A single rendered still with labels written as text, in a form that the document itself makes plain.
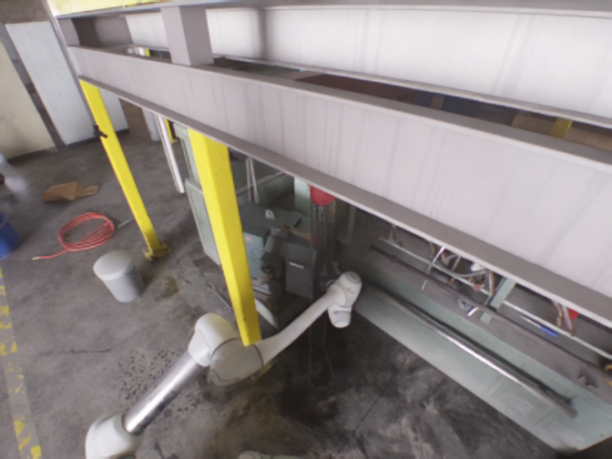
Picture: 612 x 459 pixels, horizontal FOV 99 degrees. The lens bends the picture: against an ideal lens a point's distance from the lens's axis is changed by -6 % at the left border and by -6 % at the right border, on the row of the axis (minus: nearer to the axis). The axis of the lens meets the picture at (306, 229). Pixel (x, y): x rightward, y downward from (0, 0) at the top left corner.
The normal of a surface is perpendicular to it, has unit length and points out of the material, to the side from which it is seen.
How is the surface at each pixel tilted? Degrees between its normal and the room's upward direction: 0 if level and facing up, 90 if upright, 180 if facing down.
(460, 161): 90
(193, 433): 0
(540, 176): 90
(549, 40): 90
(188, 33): 90
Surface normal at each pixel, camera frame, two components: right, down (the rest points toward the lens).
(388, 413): 0.00, -0.79
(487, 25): -0.69, 0.45
